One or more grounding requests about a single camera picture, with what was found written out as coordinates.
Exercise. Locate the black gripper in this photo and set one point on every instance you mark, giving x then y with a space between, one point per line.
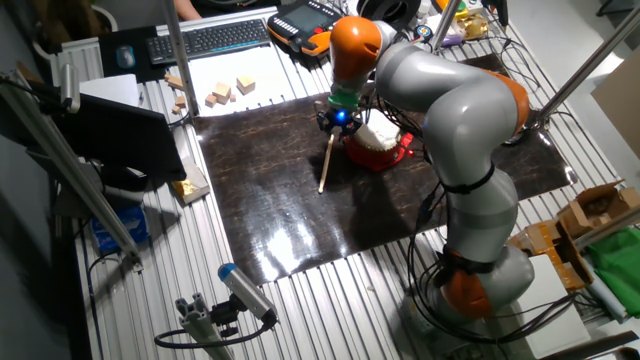
341 119

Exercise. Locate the pale wooden drumstick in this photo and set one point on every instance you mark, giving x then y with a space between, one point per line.
326 165

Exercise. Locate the bare person forearm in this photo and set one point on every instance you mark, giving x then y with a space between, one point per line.
186 9

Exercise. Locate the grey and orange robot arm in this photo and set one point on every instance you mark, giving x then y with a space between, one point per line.
465 115

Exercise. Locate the red drum with white head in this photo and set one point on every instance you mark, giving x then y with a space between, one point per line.
372 155

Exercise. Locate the dark marble pattern mat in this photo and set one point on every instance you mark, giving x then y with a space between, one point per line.
280 200

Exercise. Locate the white paper sheet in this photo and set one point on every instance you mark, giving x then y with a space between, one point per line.
270 70

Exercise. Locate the large wooden cube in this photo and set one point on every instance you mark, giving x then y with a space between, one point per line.
245 85

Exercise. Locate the orange and black teach pendant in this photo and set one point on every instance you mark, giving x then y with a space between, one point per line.
305 20

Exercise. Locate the medium wooden block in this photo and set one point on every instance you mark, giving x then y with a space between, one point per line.
222 92

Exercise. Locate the small wooden block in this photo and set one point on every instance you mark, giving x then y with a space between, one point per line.
211 100
180 101

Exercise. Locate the round black and blue puck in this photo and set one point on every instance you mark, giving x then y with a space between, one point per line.
424 33

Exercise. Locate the black filament spool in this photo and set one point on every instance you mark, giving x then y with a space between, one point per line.
400 10

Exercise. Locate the purple item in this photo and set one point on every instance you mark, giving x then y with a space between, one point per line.
451 41

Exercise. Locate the box with gold foil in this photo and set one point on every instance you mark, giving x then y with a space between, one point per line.
192 182

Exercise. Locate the black computer keyboard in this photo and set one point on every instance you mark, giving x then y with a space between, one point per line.
210 40

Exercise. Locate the flat wooden block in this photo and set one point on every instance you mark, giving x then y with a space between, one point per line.
174 81

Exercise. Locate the gold foil item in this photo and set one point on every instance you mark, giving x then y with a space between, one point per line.
472 27

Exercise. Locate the yellow and green item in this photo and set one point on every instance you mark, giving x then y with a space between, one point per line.
457 7

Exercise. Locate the black hand tool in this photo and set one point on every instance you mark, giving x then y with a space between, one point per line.
496 11

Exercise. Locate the black monitor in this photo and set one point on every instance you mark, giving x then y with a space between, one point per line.
120 135

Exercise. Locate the grey computer mouse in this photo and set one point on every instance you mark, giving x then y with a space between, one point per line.
125 56

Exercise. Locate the blue tissue pack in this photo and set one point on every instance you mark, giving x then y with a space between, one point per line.
120 230

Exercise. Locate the brown cardboard box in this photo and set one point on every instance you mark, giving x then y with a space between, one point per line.
547 245

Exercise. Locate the black mouse pad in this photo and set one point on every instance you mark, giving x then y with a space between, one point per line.
107 45

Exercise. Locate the open cardboard box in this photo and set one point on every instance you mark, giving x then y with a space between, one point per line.
595 207

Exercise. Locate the white flat box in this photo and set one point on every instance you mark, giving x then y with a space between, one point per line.
550 310

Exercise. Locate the aluminium profile bar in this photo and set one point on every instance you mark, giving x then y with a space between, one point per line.
605 227

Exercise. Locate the brown cardboard panel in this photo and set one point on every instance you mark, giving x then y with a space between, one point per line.
620 105

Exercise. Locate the green cloth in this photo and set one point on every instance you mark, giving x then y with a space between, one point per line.
617 270

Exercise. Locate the grey rolled sheet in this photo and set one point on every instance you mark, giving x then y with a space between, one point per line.
605 297

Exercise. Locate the aluminium frame post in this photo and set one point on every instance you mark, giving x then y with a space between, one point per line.
585 67
445 25
177 50

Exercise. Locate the silver camera with blue cap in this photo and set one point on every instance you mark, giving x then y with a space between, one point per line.
245 290

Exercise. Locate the black camera clamp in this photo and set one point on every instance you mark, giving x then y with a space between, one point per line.
226 315

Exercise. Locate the short aluminium profile bracket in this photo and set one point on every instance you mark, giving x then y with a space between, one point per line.
200 325

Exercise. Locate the slanted aluminium frame bar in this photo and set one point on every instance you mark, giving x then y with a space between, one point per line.
75 170

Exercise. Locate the silver cylinder camera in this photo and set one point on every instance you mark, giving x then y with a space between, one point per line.
70 87

